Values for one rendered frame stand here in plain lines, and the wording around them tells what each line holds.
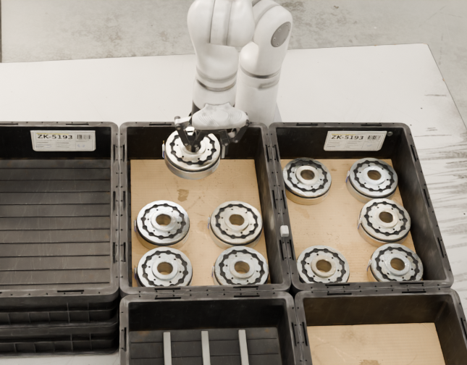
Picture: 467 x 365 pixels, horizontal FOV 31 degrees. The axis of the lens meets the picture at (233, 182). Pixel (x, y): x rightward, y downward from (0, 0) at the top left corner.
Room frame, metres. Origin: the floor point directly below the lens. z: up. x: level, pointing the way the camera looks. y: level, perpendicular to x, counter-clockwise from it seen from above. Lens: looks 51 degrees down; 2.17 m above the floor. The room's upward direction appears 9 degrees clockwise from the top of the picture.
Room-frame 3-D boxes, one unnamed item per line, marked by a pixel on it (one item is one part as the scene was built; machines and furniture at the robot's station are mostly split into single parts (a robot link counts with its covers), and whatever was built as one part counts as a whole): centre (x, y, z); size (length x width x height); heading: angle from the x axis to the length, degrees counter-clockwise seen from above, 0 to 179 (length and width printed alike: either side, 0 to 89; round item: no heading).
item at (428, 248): (1.01, -0.24, 0.87); 0.40 x 0.30 x 0.11; 12
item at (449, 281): (1.01, -0.24, 0.92); 0.40 x 0.30 x 0.02; 12
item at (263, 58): (1.33, -0.02, 1.01); 0.09 x 0.09 x 0.17; 51
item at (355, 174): (1.13, -0.29, 0.86); 0.10 x 0.10 x 0.01
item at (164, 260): (0.83, 0.10, 0.86); 0.05 x 0.05 x 0.01
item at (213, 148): (1.01, 0.08, 1.00); 0.10 x 0.10 x 0.01
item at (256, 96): (1.33, -0.02, 0.85); 0.09 x 0.09 x 0.17; 9
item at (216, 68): (1.01, 0.07, 1.27); 0.09 x 0.07 x 0.15; 91
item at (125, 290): (0.95, 0.06, 0.92); 0.40 x 0.30 x 0.02; 12
